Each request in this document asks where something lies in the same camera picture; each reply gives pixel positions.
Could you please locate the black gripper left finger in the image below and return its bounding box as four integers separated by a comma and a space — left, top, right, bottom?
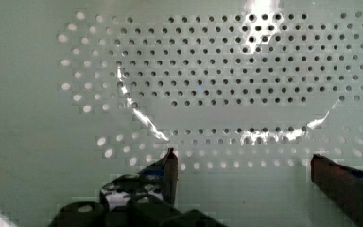
99, 148, 178, 210

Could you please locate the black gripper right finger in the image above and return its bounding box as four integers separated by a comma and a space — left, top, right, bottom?
310, 154, 363, 227

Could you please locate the green plastic strainer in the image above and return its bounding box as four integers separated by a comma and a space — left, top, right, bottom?
0, 0, 363, 227

